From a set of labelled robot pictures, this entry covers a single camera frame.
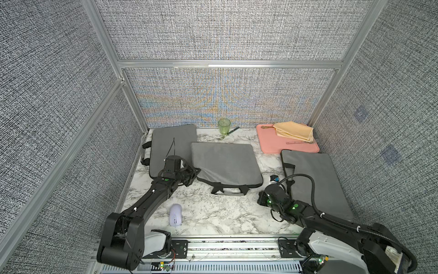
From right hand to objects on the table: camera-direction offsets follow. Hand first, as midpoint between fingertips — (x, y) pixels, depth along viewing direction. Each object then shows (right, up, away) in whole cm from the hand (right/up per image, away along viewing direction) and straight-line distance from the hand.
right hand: (257, 189), depth 85 cm
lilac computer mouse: (-39, -12, -5) cm, 41 cm away
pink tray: (+15, +24, +28) cm, 40 cm away
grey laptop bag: (-12, +9, +10) cm, 18 cm away
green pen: (-12, +31, +32) cm, 46 cm away
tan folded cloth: (+34, +32, +33) cm, 58 cm away
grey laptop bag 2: (+38, -5, +3) cm, 39 cm away
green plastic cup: (-15, +36, +29) cm, 49 cm away
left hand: (-26, +11, -1) cm, 29 cm away
